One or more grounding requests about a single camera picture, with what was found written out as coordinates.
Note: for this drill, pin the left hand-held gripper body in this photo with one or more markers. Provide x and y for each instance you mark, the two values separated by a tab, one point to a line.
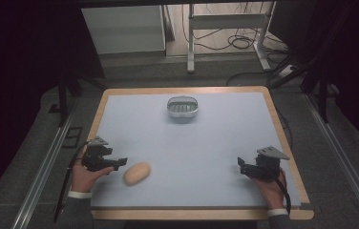
95	156

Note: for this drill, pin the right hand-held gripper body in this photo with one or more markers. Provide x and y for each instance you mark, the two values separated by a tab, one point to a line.
265	165

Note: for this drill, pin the tan bread roll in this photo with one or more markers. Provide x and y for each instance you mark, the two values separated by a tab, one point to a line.
137	173

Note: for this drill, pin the person's left hand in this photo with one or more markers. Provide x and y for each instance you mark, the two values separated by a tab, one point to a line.
87	176

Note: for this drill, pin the person's right hand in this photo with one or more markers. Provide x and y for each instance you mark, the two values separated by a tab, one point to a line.
271	192

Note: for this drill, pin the light blue table mat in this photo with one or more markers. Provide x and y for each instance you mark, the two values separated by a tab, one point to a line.
187	152

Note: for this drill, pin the black stand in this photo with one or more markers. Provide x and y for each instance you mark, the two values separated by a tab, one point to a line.
319	79
67	86

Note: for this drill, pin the white power strip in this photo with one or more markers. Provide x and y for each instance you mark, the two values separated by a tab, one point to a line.
287	70

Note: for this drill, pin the white cabinet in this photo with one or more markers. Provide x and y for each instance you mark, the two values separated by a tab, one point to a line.
125	30

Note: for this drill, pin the aluminium rail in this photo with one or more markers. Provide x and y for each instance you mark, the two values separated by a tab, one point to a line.
343	159
44	173

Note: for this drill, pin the white metal desk frame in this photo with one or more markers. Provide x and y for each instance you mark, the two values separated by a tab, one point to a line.
228	24

